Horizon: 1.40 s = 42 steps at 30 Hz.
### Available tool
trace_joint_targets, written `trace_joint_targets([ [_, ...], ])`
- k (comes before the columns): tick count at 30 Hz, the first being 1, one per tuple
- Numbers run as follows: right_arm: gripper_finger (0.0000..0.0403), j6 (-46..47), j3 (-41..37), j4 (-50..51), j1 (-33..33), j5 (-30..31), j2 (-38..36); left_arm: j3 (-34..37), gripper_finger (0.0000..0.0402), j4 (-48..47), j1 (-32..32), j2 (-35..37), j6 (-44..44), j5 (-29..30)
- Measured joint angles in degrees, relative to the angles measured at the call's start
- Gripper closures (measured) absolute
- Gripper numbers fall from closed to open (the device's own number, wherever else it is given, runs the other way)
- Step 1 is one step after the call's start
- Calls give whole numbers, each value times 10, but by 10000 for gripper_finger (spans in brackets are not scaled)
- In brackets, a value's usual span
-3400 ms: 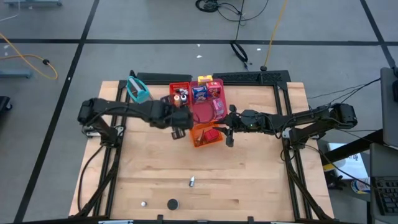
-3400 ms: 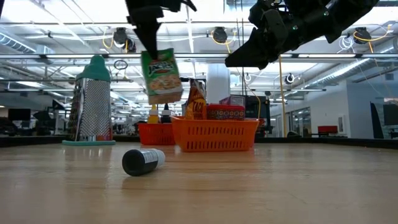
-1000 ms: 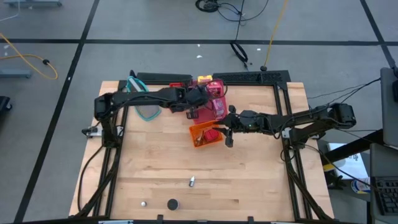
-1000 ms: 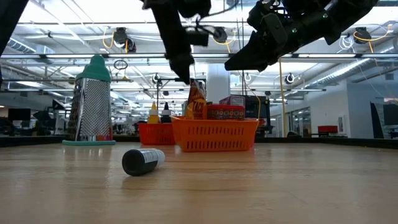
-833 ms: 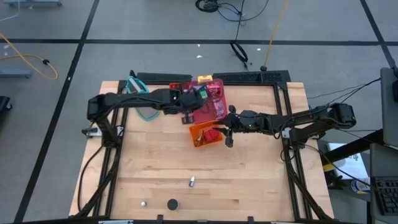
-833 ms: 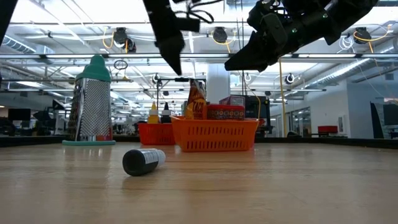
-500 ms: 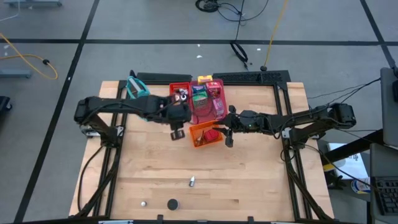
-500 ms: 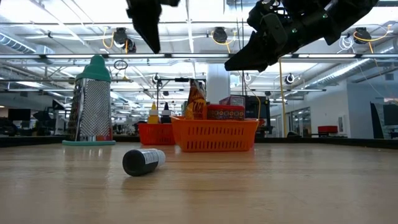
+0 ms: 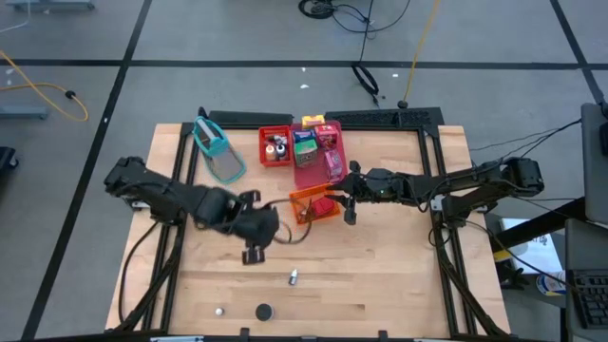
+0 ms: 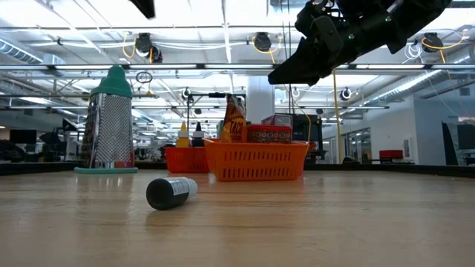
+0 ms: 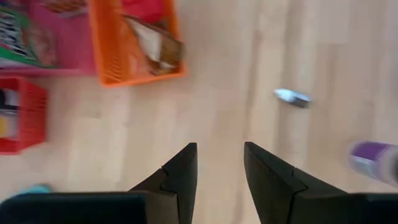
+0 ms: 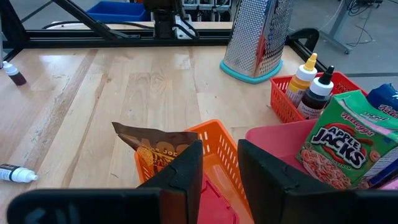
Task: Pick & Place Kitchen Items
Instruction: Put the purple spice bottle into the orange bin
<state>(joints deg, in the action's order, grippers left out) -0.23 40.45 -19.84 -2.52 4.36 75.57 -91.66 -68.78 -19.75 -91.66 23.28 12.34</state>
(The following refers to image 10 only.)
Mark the red plastic basket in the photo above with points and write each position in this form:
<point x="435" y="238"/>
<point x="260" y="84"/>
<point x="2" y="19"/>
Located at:
<point x="185" y="160"/>

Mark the red bin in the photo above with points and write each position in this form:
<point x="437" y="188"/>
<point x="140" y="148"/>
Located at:
<point x="390" y="154"/>

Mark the black monitor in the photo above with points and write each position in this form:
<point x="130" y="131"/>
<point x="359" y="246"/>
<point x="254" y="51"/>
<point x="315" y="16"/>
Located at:
<point x="465" y="137"/>

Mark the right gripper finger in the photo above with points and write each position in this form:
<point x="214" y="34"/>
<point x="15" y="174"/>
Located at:
<point x="297" y="70"/>

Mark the black squeeze bottle white collar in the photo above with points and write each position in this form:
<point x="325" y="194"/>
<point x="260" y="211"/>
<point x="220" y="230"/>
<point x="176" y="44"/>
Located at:
<point x="197" y="139"/>

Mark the small dark dropper bottle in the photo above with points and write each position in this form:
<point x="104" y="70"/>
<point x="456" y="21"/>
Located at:
<point x="167" y="193"/>

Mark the brown taco seasoning packet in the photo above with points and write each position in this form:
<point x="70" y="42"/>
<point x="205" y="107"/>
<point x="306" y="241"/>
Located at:
<point x="234" y="122"/>

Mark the red-lidded spice jar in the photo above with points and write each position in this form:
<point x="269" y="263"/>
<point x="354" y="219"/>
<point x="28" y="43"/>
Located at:
<point x="269" y="134"/>

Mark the black stand with crossbar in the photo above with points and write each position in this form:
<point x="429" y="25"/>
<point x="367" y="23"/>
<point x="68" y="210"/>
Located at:
<point x="187" y="118"/>

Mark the pink Raisin Bran box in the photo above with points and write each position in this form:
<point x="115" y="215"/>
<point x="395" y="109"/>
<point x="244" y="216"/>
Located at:
<point x="276" y="119"/>

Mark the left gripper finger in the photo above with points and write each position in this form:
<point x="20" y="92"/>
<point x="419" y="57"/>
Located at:
<point x="145" y="8"/>

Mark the orange plastic basket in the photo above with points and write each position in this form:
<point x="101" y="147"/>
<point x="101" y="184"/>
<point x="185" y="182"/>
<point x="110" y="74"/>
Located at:
<point x="256" y="161"/>

